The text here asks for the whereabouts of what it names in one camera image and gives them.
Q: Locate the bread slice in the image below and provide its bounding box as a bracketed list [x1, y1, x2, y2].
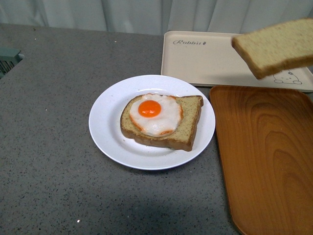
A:
[231, 18, 313, 79]
[120, 95, 203, 151]

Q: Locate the white round plate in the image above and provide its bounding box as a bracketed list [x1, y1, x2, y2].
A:
[89, 75, 215, 170]

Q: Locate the fried egg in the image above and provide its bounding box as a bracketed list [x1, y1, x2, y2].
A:
[129, 94, 183, 138]

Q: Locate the beige rabbit tray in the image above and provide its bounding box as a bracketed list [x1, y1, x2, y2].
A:
[161, 31, 313, 93]

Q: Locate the brown wooden tray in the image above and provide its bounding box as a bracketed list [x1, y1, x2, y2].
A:
[209, 86, 313, 235]

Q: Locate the grey curtain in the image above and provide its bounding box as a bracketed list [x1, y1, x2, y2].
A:
[0, 0, 313, 35]

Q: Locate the grey vent grille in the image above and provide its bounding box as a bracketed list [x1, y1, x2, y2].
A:
[0, 47, 24, 78]

